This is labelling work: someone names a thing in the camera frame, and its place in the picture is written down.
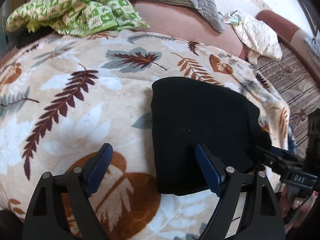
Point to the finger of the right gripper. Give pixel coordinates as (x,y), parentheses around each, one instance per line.
(279,156)

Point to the wooden glass door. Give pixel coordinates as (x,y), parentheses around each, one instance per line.
(7,38)

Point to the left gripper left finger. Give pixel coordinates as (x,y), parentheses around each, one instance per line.
(46,217)

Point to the striped patterned bedspread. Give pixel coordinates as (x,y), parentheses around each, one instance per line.
(294,83)

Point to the pink bed sheet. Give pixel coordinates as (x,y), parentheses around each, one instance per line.
(186,23)

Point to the black pants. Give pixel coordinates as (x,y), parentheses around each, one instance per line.
(186,112)

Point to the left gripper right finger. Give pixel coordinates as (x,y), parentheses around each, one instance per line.
(261,216)

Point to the cream crumpled cloth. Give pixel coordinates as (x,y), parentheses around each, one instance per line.
(257,36)

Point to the leaf pattern fleece blanket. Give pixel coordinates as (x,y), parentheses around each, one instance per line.
(63,97)

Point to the right hand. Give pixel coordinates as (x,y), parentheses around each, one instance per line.
(302,205)

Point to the brown headboard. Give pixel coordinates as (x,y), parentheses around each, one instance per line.
(293,37)

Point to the green checkered quilt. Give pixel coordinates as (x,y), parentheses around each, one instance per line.
(76,17)

